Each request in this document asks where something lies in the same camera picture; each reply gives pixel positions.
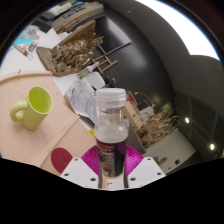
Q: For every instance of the beige wooden drawing board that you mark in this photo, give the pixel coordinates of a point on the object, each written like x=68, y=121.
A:
x=16, y=140

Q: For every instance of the green white spray bottle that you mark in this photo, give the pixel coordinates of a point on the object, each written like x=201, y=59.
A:
x=87, y=70

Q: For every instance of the white cabinet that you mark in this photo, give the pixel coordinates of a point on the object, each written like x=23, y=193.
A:
x=76, y=13

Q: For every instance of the lime green mug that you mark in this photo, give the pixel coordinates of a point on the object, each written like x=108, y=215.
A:
x=33, y=113

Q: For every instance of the black wall screen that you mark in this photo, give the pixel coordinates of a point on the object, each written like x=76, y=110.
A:
x=111, y=33

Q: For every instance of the small white bottle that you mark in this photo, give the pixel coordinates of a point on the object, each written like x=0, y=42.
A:
x=33, y=46

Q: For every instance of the brown cardboard box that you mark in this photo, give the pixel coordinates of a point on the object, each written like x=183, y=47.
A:
x=132, y=115

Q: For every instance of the thin wooden stick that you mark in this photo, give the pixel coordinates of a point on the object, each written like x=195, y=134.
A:
x=22, y=51

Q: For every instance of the colourful printed sheet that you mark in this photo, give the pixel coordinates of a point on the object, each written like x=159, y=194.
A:
x=30, y=35

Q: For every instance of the flat round red coaster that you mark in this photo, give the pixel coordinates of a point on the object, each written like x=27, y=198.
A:
x=60, y=160

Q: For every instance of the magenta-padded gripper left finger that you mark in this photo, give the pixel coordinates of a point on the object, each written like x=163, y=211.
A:
x=81, y=171

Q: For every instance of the clear bottle with dark drink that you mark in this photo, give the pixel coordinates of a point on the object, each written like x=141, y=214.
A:
x=111, y=133

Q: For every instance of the wooden easel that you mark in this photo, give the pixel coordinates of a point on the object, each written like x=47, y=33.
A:
x=106, y=63

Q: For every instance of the dried plant in grey pot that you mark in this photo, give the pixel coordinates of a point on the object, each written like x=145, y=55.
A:
x=156, y=128

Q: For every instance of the small yellow object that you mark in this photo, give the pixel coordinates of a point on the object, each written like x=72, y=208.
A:
x=92, y=132

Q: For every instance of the crumpled grey newspaper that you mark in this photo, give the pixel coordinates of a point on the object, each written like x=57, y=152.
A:
x=81, y=100

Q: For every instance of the white chair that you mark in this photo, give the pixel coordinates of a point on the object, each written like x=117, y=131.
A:
x=96, y=80

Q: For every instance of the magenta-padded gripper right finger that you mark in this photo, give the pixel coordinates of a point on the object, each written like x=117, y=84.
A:
x=141, y=170

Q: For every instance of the brown carved wooden sculpture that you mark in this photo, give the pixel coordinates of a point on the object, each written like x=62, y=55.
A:
x=70, y=53

